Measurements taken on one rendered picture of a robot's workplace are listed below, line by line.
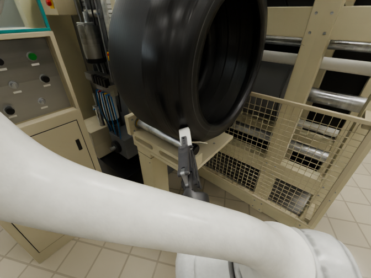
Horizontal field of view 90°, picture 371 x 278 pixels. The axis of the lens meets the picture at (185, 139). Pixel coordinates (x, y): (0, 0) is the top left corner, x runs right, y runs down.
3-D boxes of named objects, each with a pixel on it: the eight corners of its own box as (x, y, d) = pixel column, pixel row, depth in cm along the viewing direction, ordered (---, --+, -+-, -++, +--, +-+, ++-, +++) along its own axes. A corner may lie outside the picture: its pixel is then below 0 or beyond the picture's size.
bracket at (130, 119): (127, 133, 90) (123, 115, 85) (181, 107, 115) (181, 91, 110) (131, 136, 89) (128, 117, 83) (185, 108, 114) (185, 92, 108)
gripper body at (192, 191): (172, 212, 40) (169, 172, 45) (185, 218, 46) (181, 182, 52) (206, 206, 38) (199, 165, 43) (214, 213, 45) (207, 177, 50)
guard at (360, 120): (189, 161, 156) (190, 78, 116) (190, 160, 157) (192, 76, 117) (309, 228, 108) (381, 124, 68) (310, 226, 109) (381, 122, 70)
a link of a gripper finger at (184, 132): (181, 150, 52) (180, 149, 51) (179, 130, 56) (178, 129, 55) (191, 148, 51) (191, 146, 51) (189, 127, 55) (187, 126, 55)
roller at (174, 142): (136, 117, 88) (143, 117, 91) (134, 126, 89) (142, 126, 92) (194, 145, 69) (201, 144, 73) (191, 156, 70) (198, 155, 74)
